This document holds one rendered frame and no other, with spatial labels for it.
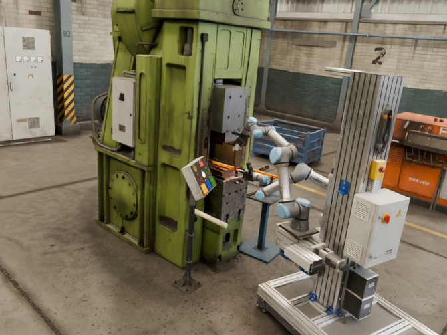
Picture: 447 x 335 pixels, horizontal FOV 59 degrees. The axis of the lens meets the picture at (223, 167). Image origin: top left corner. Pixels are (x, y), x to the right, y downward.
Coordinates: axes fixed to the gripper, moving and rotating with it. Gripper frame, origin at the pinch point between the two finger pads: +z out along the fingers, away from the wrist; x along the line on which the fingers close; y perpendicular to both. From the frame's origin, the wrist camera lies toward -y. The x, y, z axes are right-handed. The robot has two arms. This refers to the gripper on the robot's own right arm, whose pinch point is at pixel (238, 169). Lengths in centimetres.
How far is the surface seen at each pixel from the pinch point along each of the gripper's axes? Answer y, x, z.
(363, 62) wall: -89, 768, 211
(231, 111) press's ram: -54, -7, 8
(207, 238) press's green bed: 76, -16, 21
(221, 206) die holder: 35.3, -16.1, 4.5
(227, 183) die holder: 13.5, -10.1, 3.2
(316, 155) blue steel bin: 85, 409, 127
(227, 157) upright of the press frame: 1.0, 23.0, 33.7
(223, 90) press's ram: -73, -16, 10
